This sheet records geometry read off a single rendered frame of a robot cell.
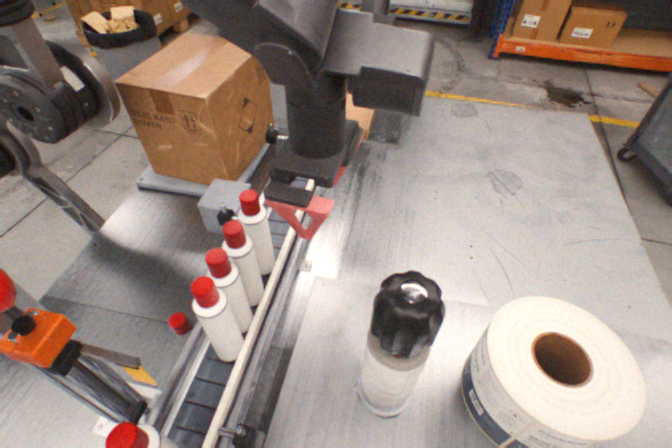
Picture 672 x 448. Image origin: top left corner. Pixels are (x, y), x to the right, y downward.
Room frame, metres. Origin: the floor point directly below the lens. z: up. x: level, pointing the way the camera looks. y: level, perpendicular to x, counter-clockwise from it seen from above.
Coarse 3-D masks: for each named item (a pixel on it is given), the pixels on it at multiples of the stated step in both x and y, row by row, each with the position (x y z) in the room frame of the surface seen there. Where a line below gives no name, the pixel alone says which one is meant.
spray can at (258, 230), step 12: (252, 192) 0.49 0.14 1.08; (240, 204) 0.47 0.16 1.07; (252, 204) 0.47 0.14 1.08; (240, 216) 0.47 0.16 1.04; (252, 216) 0.46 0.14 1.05; (264, 216) 0.47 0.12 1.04; (252, 228) 0.45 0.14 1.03; (264, 228) 0.47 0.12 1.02; (264, 240) 0.46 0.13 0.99; (264, 252) 0.46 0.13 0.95; (264, 264) 0.46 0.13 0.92
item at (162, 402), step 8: (264, 200) 0.60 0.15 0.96; (200, 328) 0.29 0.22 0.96; (192, 336) 0.28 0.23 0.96; (200, 336) 0.28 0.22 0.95; (192, 344) 0.27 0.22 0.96; (184, 352) 0.25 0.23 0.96; (192, 352) 0.26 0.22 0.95; (184, 360) 0.24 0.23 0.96; (176, 368) 0.23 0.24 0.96; (184, 368) 0.23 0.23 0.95; (176, 376) 0.21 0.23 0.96; (168, 384) 0.20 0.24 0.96; (176, 384) 0.21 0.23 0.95; (168, 392) 0.19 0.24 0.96; (160, 400) 0.18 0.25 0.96; (168, 400) 0.18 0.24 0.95; (160, 408) 0.17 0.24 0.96; (152, 416) 0.16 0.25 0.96; (160, 416) 0.16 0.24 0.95; (152, 424) 0.15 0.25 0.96
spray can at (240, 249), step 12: (228, 228) 0.40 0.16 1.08; (240, 228) 0.40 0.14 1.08; (228, 240) 0.39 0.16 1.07; (240, 240) 0.39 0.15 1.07; (252, 240) 0.42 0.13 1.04; (228, 252) 0.39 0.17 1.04; (240, 252) 0.39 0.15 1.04; (252, 252) 0.40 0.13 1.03; (240, 264) 0.38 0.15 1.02; (252, 264) 0.39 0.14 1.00; (252, 276) 0.39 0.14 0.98; (252, 288) 0.38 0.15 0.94; (252, 300) 0.38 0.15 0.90
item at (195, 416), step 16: (272, 224) 0.60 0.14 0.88; (288, 224) 0.60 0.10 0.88; (272, 240) 0.55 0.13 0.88; (288, 256) 0.51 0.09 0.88; (256, 336) 0.32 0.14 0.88; (208, 352) 0.29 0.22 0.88; (208, 368) 0.26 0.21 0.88; (224, 368) 0.26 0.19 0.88; (192, 384) 0.23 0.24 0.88; (208, 384) 0.23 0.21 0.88; (224, 384) 0.23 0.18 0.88; (240, 384) 0.23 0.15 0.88; (192, 400) 0.21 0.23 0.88; (208, 400) 0.21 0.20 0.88; (176, 416) 0.18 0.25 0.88; (192, 416) 0.18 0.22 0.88; (208, 416) 0.18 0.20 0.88; (176, 432) 0.16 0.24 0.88; (192, 432) 0.16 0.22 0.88
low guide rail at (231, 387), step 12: (312, 180) 0.72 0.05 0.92; (300, 216) 0.60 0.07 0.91; (288, 240) 0.52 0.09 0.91; (288, 252) 0.50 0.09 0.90; (276, 264) 0.46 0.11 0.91; (276, 276) 0.43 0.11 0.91; (264, 300) 0.38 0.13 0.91; (264, 312) 0.36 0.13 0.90; (252, 324) 0.33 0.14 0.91; (252, 336) 0.30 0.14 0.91; (240, 360) 0.26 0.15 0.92; (240, 372) 0.24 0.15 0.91; (228, 384) 0.22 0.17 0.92; (228, 396) 0.20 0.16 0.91; (228, 408) 0.19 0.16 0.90; (216, 420) 0.17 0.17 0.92; (216, 432) 0.15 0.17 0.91; (204, 444) 0.13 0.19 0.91
